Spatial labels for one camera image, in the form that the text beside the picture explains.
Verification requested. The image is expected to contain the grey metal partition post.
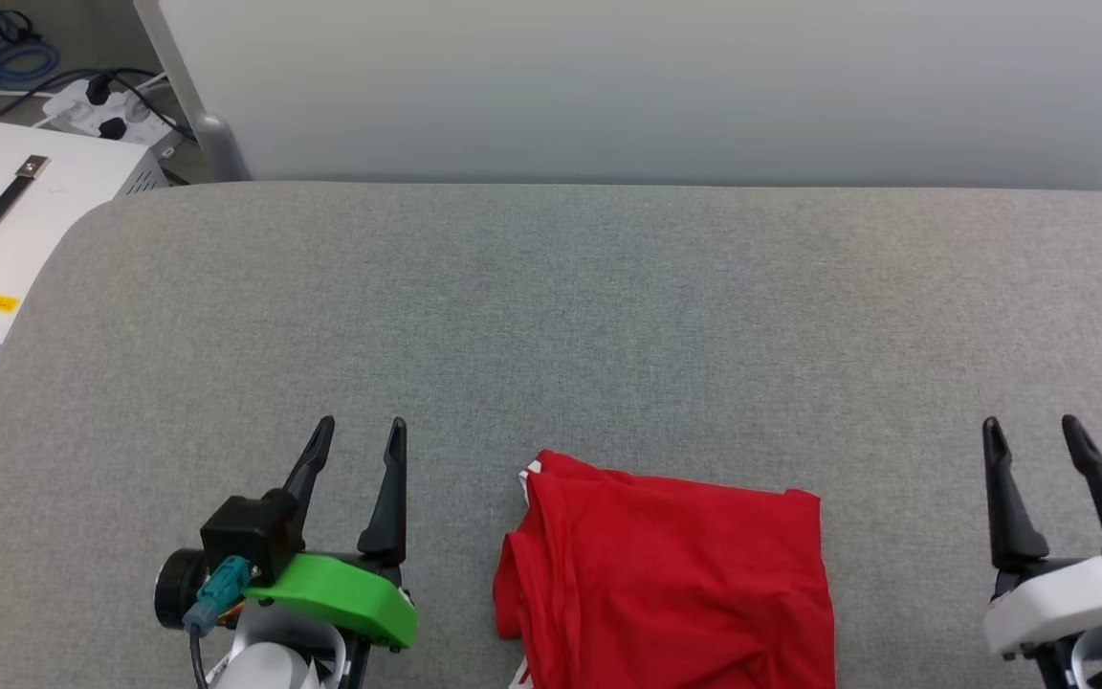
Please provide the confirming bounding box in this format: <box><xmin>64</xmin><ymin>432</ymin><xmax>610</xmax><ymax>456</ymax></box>
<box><xmin>133</xmin><ymin>0</ymin><xmax>253</xmax><ymax>183</ymax></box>

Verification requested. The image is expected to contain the red number 23 basketball jersey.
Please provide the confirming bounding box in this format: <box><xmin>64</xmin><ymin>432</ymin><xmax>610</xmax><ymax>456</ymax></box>
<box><xmin>493</xmin><ymin>450</ymin><xmax>839</xmax><ymax>689</ymax></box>

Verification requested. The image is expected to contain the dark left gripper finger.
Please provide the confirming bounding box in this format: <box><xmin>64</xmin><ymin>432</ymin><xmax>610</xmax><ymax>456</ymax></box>
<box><xmin>357</xmin><ymin>416</ymin><xmax>409</xmax><ymax>563</ymax></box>
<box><xmin>282</xmin><ymin>415</ymin><xmax>336</xmax><ymax>523</ymax></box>

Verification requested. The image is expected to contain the white power strip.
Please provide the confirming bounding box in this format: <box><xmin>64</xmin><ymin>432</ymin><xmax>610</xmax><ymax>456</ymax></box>
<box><xmin>41</xmin><ymin>77</ymin><xmax>184</xmax><ymax>160</ymax></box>

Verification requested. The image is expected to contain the white metal equipment box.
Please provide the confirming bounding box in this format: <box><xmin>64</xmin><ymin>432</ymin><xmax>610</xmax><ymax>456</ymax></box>
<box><xmin>0</xmin><ymin>121</ymin><xmax>171</xmax><ymax>389</ymax></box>

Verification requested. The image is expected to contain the blue coiled cable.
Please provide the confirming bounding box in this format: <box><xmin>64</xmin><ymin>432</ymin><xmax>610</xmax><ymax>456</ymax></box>
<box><xmin>0</xmin><ymin>8</ymin><xmax>61</xmax><ymax>92</ymax></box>

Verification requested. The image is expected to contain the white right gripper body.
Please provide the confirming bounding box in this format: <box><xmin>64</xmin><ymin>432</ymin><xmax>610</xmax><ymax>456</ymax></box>
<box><xmin>983</xmin><ymin>552</ymin><xmax>1102</xmax><ymax>661</ymax></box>

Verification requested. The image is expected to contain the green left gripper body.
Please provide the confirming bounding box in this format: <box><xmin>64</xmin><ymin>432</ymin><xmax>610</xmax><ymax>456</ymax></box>
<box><xmin>153</xmin><ymin>547</ymin><xmax>418</xmax><ymax>654</ymax></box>

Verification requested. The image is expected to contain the black power cord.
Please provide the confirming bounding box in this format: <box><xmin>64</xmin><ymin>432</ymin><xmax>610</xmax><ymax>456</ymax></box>
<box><xmin>0</xmin><ymin>67</ymin><xmax>196</xmax><ymax>143</ymax></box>

